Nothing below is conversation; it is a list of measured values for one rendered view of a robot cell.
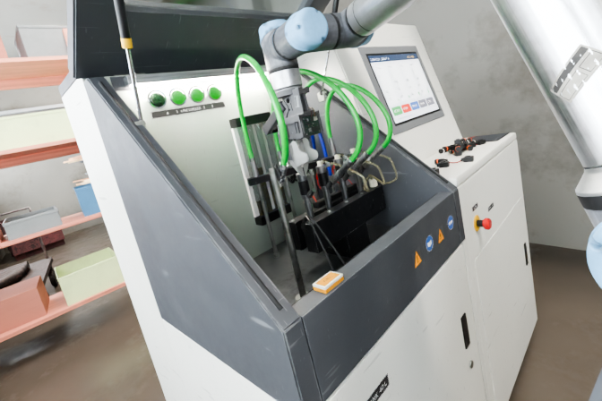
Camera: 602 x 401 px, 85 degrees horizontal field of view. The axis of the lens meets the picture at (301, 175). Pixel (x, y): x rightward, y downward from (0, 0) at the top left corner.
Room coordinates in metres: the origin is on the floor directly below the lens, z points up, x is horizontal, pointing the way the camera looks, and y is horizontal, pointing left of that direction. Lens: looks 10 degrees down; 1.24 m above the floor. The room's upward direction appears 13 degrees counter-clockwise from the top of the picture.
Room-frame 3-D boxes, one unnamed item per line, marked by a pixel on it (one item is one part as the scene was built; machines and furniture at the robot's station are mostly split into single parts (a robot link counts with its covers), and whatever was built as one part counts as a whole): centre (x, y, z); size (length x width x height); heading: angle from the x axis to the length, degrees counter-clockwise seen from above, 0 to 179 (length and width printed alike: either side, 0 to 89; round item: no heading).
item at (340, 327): (0.69, -0.16, 0.87); 0.62 x 0.04 x 0.16; 133
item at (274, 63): (0.81, -0.02, 1.41); 0.09 x 0.08 x 0.11; 28
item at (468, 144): (1.26, -0.64, 1.01); 0.23 x 0.11 x 0.06; 133
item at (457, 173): (1.23, -0.61, 0.96); 0.70 x 0.22 x 0.03; 133
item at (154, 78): (1.06, 0.18, 1.43); 0.54 x 0.03 x 0.02; 133
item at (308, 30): (0.73, -0.08, 1.41); 0.11 x 0.11 x 0.08; 28
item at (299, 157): (0.80, -0.01, 1.15); 0.06 x 0.03 x 0.09; 43
